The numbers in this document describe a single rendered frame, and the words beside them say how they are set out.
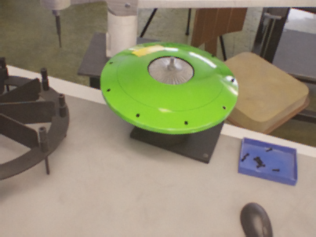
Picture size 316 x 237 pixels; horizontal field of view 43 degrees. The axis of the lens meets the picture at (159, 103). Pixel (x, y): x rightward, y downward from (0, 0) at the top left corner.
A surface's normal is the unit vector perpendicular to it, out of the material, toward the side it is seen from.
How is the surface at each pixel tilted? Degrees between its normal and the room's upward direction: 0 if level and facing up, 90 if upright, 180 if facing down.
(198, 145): 0
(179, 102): 17
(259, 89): 0
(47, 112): 86
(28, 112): 86
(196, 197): 0
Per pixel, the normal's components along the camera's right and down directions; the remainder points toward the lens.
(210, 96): 0.34, -0.52
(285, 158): 0.07, -0.74
